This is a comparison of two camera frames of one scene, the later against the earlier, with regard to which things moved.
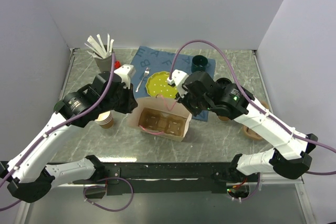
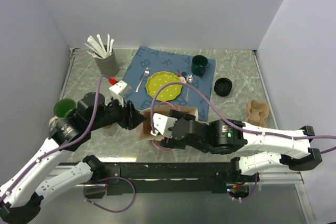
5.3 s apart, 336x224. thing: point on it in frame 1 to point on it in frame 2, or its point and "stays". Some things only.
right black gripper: [184, 100] to [173, 142]
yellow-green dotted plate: [157, 85] stays
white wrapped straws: [99, 50] stays
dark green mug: [199, 63] stays
